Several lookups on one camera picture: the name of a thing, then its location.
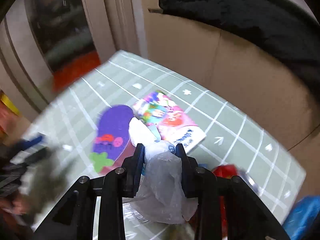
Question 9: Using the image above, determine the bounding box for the black cloth on counter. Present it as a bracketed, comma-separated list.
[159, 0, 319, 98]

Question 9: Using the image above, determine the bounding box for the green grid tablecloth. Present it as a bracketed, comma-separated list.
[23, 51, 306, 239]

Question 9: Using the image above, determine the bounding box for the white plastic wrapper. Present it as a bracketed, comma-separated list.
[129, 117, 197, 224]

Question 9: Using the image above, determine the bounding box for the blue trash bag bin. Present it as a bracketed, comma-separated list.
[283, 196, 319, 239]

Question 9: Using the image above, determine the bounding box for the pink tissue pack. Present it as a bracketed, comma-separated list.
[132, 90, 206, 153]

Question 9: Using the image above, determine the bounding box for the crushed red soda can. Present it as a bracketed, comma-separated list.
[212, 164, 259, 239]

